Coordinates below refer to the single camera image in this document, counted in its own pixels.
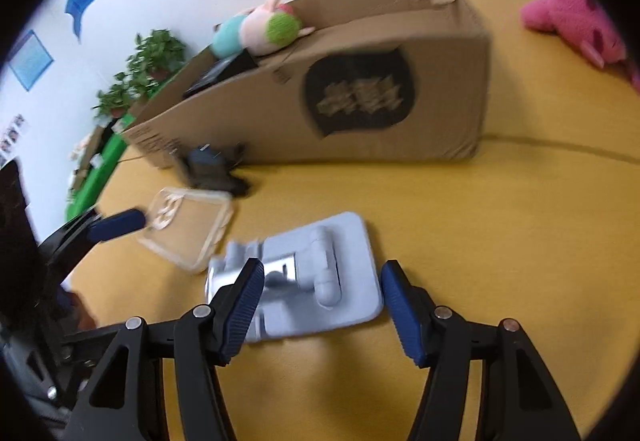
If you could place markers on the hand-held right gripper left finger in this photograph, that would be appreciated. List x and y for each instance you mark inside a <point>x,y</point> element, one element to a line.
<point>242,311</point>

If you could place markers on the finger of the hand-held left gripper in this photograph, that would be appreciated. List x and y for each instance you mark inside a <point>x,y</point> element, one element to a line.
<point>117,223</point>

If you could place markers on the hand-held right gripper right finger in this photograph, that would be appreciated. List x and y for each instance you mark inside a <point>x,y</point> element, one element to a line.
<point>405,316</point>

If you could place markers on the grey folding phone stand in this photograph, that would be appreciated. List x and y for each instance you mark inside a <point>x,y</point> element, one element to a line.
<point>350,271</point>

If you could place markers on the clear plastic container lid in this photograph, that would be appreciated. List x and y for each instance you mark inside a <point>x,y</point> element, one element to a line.
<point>190,231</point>

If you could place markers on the large cardboard box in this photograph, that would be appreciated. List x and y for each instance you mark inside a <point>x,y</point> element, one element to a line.
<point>450,96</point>

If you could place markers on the wooden desktop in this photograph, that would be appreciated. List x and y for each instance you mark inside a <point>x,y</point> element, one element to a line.
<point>500,231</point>

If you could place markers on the black gadget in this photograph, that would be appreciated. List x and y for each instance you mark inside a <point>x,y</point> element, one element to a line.
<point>210,171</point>

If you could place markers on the potted green plant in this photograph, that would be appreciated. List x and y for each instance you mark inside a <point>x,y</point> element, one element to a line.
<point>117,98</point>
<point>157,53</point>

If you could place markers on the black product box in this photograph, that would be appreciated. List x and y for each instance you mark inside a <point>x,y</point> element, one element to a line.
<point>220,71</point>

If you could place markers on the teal and pink plush toy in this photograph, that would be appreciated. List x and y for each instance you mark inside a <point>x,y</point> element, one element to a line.
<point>255,31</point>

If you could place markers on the small wall photos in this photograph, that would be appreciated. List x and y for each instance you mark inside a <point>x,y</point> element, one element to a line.
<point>11,138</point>

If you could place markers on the blue square wall poster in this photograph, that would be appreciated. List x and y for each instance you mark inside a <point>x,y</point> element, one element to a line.
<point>31,60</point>

